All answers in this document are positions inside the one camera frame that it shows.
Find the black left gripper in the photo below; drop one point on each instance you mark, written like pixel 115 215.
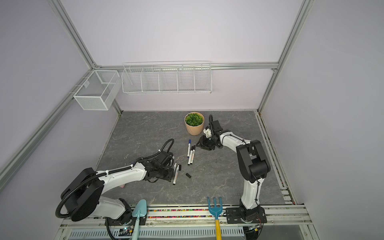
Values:
pixel 169 176

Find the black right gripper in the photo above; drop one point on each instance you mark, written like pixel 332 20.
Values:
pixel 203 143

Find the white marker blue cap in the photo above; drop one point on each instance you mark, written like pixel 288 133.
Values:
pixel 189 149

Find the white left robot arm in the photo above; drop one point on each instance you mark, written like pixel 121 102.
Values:
pixel 83 197

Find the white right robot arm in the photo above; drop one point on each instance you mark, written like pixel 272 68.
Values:
pixel 253 164

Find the pink faceted plant pot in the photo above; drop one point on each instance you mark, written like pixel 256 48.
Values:
pixel 195 130

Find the green artificial plant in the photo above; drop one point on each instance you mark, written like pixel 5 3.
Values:
pixel 194 119

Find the teal garden trowel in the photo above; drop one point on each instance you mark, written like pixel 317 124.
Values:
pixel 140 211

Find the white mesh basket small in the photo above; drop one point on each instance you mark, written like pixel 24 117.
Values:
pixel 99 90

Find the blue garden fork yellow handle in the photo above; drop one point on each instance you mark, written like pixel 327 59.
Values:
pixel 215 211

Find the white wire basket long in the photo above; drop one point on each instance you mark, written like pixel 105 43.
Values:
pixel 167 77

